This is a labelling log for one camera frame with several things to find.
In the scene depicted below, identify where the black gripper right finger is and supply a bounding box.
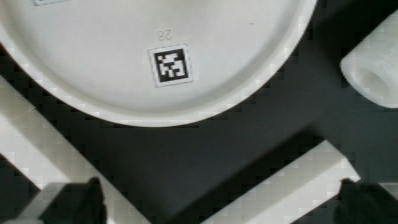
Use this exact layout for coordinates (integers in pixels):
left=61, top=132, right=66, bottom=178
left=333, top=179, right=398, bottom=224

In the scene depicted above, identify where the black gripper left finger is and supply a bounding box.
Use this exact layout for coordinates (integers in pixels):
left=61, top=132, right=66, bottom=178
left=11, top=177, right=111, bottom=224

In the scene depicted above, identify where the white cylindrical table leg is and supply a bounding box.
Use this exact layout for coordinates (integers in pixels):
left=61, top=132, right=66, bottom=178
left=340, top=10, right=398, bottom=108

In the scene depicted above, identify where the white round table top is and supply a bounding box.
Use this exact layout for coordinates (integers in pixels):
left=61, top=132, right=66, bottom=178
left=0, top=0, right=319, bottom=127

